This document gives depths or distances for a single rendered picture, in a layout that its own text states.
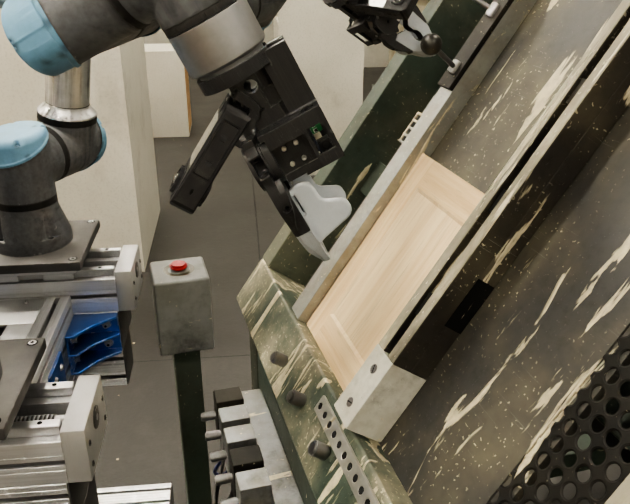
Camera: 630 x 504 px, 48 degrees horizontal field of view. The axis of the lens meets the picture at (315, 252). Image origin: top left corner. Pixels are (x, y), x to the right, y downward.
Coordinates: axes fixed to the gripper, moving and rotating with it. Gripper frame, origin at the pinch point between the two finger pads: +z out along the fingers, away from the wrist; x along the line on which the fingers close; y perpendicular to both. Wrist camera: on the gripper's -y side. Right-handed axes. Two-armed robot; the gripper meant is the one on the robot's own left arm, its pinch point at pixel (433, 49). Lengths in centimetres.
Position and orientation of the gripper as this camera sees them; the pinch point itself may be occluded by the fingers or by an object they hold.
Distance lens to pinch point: 132.5
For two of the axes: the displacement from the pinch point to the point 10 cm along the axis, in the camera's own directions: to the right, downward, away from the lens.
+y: -4.5, -0.9, 8.9
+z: 7.9, 4.2, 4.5
